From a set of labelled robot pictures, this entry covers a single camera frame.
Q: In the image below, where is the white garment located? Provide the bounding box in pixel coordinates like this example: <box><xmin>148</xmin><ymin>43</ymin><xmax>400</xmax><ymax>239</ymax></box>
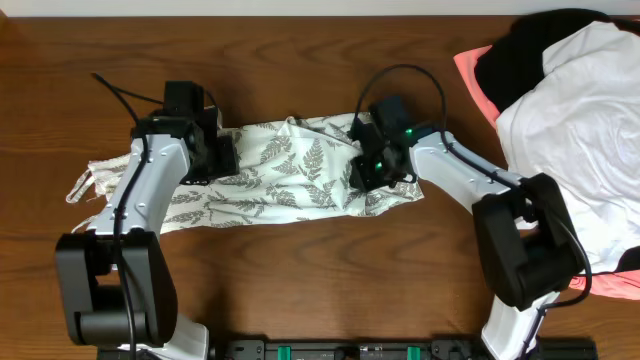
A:
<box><xmin>496</xmin><ymin>22</ymin><xmax>639</xmax><ymax>273</ymax></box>

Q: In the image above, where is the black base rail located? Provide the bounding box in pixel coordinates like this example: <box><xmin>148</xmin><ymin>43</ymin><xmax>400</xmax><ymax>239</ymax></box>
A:
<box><xmin>96</xmin><ymin>338</ymin><xmax>599</xmax><ymax>360</ymax></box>

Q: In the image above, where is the white fern print cloth bag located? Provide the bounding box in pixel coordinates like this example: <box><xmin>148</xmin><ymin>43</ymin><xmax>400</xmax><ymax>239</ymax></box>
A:
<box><xmin>64</xmin><ymin>111</ymin><xmax>426</xmax><ymax>236</ymax></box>

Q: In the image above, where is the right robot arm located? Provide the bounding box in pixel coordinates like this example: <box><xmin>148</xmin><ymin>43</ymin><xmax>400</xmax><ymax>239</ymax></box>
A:
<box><xmin>348</xmin><ymin>115</ymin><xmax>597</xmax><ymax>359</ymax></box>

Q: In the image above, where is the pink garment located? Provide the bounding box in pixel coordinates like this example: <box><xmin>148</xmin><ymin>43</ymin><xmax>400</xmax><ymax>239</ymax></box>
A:
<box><xmin>452</xmin><ymin>44</ymin><xmax>640</xmax><ymax>301</ymax></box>

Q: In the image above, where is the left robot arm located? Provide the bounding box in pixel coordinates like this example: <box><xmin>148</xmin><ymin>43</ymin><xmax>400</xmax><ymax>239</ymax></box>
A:
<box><xmin>55</xmin><ymin>105</ymin><xmax>238</xmax><ymax>359</ymax></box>

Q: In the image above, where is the black garment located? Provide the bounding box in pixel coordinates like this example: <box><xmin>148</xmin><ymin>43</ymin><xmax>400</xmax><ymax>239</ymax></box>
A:
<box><xmin>474</xmin><ymin>9</ymin><xmax>639</xmax><ymax>272</ymax></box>

